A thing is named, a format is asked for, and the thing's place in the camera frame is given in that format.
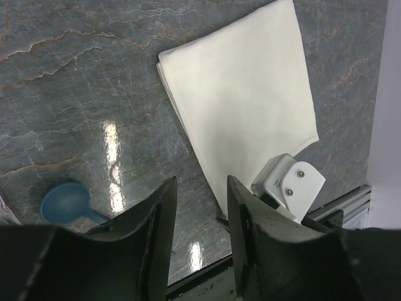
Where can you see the silver metal fork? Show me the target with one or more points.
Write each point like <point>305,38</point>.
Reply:
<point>7,215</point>

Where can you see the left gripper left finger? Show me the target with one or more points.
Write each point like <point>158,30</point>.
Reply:
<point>126,258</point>

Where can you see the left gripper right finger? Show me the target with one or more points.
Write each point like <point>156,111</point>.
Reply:
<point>276,258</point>

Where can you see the aluminium frame rail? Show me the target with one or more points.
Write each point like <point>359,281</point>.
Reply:
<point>349,212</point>

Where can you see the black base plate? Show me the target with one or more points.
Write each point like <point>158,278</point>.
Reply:
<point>213,282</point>

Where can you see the white cloth napkin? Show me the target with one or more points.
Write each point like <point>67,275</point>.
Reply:
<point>242,95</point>

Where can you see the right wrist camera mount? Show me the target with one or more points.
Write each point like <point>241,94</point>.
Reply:
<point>288,185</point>

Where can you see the blue plastic spoon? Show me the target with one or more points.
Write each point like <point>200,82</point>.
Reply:
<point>68,202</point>

